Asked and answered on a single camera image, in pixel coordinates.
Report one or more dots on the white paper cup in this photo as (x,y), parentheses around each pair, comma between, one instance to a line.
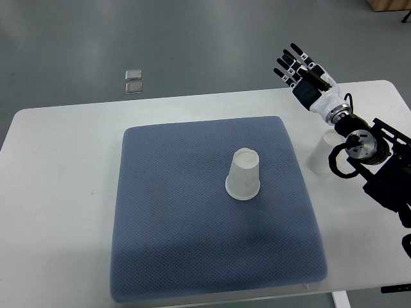
(242,182)
(317,160)

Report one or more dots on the black table control panel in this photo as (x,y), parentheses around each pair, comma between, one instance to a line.
(395,288)

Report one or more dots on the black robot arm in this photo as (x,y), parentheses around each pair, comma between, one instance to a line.
(378,152)

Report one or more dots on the white paper cup on mat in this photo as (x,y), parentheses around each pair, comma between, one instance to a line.
(242,182)

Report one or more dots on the upper metal floor plate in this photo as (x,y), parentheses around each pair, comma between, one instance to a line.
(133,74)

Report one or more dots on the blue textured cushion mat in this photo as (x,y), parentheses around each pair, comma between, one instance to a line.
(177,232)

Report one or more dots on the wooden box corner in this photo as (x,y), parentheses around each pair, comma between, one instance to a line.
(389,5)

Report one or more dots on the black tripod leg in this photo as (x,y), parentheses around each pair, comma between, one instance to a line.
(405,18)

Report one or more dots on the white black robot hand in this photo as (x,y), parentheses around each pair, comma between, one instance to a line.
(311,84)

